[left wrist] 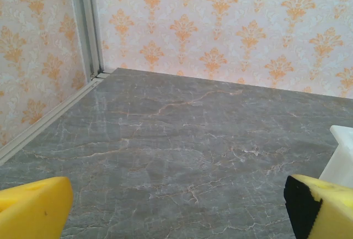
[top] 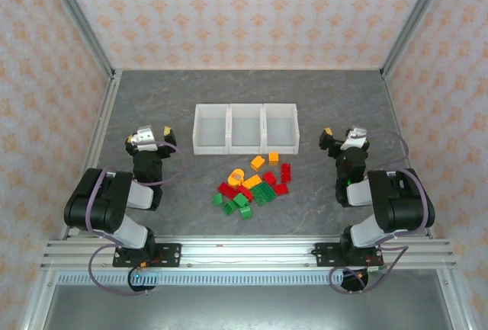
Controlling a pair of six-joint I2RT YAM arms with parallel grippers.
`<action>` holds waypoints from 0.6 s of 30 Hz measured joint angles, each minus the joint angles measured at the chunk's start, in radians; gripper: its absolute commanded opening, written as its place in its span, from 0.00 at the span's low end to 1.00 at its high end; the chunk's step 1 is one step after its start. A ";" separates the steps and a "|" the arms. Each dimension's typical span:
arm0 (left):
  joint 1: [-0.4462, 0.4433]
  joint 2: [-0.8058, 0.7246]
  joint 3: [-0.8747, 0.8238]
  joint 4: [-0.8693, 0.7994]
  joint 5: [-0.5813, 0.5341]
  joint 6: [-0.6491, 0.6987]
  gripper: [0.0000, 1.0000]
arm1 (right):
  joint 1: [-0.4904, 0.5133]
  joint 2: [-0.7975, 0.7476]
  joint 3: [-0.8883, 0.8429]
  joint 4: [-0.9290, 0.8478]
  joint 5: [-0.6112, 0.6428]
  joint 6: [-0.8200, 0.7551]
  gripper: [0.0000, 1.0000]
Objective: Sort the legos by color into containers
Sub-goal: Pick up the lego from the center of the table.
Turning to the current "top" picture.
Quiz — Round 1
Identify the yellow round lego piece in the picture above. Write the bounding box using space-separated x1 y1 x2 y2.
227 168 246 187

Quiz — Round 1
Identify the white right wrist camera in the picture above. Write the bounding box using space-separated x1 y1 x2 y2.
340 127 370 151

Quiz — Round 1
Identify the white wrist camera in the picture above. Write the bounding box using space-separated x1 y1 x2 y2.
340 127 370 151
128 125 158 152

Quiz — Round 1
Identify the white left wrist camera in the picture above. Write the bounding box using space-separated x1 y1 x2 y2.
128 125 158 152

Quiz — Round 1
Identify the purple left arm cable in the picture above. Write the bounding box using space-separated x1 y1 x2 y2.
88 141 185 296

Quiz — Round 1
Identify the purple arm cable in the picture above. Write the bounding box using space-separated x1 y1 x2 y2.
88 141 185 296
329 130 430 295

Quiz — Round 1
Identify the aluminium side rail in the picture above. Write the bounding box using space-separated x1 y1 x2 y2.
60 69 124 240
380 69 436 240

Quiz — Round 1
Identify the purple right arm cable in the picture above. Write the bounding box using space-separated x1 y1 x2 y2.
329 130 430 295

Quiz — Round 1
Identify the black round cable port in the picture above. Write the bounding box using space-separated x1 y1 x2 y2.
340 268 370 293
127 268 159 293

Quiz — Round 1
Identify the wide aluminium mounting rail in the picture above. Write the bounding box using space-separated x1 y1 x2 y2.
40 235 458 271

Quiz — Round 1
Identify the aluminium frame post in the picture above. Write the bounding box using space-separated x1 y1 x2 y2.
39 0 117 79
380 0 458 79

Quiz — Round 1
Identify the grey slotted cable duct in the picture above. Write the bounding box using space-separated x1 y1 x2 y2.
56 271 387 286

